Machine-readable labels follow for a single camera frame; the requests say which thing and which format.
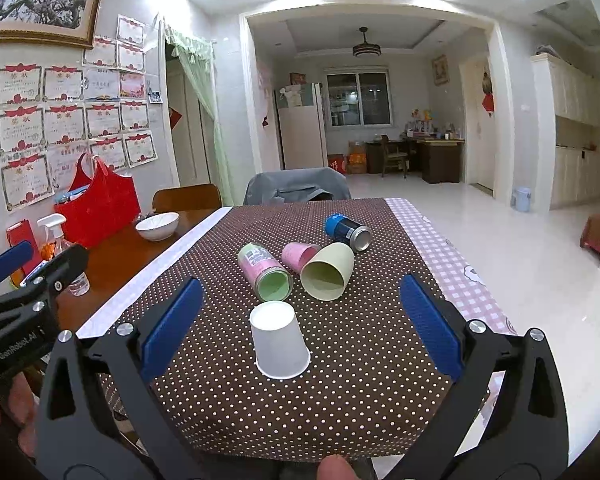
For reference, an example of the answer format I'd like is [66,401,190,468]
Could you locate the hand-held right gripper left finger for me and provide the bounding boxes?
[32,276,213,480]

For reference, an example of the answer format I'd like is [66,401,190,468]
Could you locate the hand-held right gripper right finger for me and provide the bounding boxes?
[390,274,572,480]

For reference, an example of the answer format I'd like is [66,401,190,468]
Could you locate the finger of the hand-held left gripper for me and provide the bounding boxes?
[0,240,35,287]
[10,245,90,311]

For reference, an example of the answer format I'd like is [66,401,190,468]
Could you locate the cream plastic cup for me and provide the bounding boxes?
[300,242,356,302]

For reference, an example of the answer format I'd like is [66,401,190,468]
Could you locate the pink and green cup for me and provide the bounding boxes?
[237,242,295,302]

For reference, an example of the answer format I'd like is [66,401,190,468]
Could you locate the white paper cup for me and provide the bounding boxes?
[249,301,312,380]

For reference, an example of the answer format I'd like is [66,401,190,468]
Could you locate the small pink cup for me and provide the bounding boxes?
[281,242,322,275]

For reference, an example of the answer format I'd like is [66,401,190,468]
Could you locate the person's left hand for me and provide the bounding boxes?
[0,375,43,461]

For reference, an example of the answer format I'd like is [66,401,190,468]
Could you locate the person's right hand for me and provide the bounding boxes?
[316,455,357,480]

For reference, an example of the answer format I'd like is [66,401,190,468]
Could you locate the clear spray bottle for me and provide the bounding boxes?
[36,213,76,262]

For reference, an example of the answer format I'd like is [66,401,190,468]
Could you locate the white cloth strip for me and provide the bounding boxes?
[75,206,233,339]

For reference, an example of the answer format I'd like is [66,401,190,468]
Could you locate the pink checked tablecloth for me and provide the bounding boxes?
[384,197,518,336]

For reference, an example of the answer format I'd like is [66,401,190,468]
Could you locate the red bag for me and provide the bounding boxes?
[55,152,142,250]

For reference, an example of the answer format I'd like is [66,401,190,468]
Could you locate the brown polka dot tablecloth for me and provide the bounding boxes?
[75,197,496,463]

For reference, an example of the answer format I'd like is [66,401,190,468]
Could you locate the white bowl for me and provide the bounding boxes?
[135,212,180,242]

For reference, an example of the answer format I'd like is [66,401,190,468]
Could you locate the blue and black can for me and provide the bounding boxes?
[324,213,373,253]

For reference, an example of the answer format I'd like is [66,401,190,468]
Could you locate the wooden chair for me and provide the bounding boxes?
[152,183,223,213]

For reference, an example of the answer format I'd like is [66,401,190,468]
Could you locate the dark wooden desk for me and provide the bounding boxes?
[366,135,466,184]

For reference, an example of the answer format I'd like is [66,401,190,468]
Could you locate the dark desk chair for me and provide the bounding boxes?
[380,134,410,178]

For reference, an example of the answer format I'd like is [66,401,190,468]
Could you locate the brown cardboard box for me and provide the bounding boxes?
[347,141,368,175]

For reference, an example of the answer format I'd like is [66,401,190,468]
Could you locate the white door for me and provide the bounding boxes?
[460,57,497,196]

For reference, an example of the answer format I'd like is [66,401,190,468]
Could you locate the grey covered chair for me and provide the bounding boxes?
[243,167,352,206]

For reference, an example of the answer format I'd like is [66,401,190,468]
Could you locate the red stool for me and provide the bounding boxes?
[580,212,600,256]

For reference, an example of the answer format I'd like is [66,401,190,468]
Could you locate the green door curtain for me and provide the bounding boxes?
[164,22,233,206]

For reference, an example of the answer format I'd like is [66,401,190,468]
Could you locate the white refrigerator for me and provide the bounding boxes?
[275,82,329,171]

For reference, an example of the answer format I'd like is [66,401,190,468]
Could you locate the window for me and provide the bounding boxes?
[326,71,393,127]

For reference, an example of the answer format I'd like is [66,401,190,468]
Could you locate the ceiling fan lamp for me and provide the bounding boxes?
[352,27,382,59]

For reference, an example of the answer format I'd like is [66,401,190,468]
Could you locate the group of wall certificates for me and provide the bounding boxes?
[0,15,159,213]

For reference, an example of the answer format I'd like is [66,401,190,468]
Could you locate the cream wall cabinet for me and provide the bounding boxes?
[531,52,600,209]

